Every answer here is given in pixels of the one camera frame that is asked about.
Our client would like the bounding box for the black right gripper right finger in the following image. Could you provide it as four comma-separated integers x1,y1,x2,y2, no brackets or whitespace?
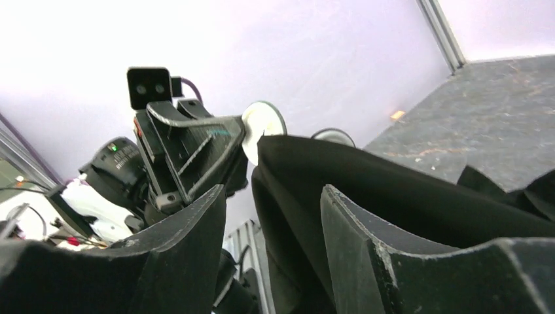
321,185,554,313

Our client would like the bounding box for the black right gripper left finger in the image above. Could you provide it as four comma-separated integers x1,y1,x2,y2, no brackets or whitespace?
1,185,226,313

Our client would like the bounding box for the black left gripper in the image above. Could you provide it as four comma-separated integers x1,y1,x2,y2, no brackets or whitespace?
134,99,247,216

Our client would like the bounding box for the white round brooch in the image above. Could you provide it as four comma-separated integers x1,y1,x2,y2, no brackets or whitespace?
242,101,287,166

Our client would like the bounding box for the black garment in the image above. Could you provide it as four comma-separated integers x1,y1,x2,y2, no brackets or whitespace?
251,135,554,313

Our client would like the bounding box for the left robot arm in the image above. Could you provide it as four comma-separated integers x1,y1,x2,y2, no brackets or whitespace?
48,99,257,243

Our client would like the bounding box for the round magnet brooch back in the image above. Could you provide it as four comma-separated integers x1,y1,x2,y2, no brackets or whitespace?
311,128,355,147

